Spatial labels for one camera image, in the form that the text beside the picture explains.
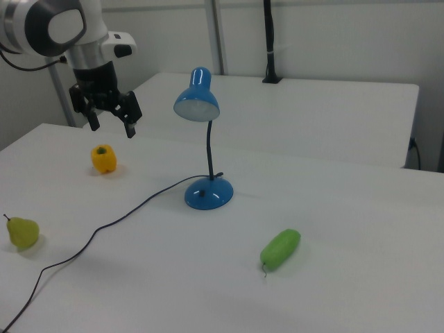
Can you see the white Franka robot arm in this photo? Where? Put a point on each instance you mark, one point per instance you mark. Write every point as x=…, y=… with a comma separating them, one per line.
x=90, y=34

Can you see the green cucumber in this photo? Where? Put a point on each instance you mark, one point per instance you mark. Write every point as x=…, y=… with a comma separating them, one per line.
x=281, y=249

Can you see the black pole with clamp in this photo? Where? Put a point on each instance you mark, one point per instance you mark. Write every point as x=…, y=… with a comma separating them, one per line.
x=270, y=34

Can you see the yellow bell pepper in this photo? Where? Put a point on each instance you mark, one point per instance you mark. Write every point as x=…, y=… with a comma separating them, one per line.
x=104, y=161

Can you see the grey metal wall post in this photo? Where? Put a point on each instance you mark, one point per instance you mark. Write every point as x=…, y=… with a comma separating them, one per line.
x=219, y=34

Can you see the green pear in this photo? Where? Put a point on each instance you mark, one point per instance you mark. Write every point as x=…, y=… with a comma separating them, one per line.
x=22, y=234

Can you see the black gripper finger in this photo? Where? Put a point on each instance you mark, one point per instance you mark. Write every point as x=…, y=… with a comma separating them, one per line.
x=91, y=116
x=132, y=111

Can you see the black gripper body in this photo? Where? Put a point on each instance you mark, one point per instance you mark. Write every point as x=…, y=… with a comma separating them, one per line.
x=98, y=85

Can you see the blue desk lamp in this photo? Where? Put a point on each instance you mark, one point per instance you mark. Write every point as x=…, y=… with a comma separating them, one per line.
x=208, y=197

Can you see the grey metal corner post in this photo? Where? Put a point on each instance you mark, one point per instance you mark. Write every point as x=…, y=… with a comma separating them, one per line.
x=61, y=100

